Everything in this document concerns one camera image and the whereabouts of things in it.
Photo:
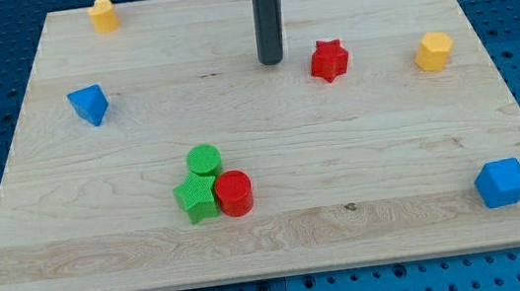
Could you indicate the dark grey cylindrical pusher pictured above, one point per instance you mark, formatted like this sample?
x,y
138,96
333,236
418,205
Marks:
x,y
268,29

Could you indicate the red star block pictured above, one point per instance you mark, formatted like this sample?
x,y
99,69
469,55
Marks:
x,y
329,60

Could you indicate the green star block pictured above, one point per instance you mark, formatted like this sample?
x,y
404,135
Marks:
x,y
196,197

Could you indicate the green cylinder block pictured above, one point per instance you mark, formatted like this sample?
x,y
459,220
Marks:
x,y
204,160

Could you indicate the yellow hexagon block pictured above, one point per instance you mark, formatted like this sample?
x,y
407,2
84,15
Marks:
x,y
433,51

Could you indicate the wooden board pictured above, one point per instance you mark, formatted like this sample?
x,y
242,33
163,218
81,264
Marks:
x,y
378,166

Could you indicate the red cylinder block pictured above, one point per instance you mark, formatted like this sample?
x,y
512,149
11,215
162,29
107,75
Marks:
x,y
234,192

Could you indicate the blue triangle block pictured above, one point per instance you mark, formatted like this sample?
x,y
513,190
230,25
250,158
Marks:
x,y
89,103

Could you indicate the blue cube block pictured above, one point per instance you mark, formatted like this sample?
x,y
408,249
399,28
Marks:
x,y
498,182

